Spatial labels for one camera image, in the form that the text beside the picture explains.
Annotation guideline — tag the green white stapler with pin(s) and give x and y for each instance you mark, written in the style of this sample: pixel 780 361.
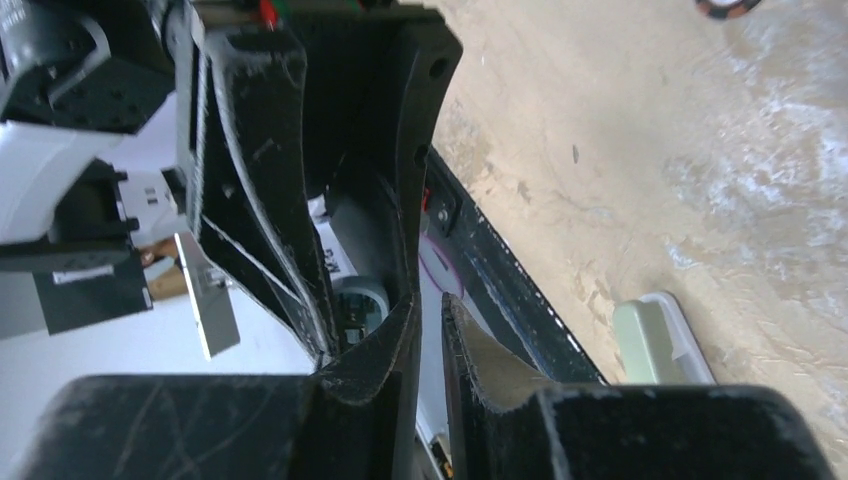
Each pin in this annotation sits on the green white stapler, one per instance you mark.
pixel 656 343

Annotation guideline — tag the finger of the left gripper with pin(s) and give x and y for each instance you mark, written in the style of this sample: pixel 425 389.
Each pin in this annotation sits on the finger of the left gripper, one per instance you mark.
pixel 241 92
pixel 374 82

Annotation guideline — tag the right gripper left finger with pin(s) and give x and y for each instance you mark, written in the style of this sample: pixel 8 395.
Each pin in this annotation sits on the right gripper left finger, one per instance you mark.
pixel 352 419

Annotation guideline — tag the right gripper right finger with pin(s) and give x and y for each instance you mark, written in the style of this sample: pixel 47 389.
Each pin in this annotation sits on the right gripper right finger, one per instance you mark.
pixel 508 420

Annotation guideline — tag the loose poker chip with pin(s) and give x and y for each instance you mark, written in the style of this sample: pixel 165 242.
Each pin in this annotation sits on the loose poker chip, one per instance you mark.
pixel 725 11

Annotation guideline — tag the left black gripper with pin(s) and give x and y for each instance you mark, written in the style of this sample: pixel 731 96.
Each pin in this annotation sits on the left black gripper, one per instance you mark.
pixel 104 66

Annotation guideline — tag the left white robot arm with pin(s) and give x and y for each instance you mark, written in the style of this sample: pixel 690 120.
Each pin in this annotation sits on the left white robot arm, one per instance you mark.
pixel 62 208

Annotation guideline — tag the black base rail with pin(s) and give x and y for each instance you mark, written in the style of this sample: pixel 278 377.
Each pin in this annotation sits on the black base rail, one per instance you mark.
pixel 462 253

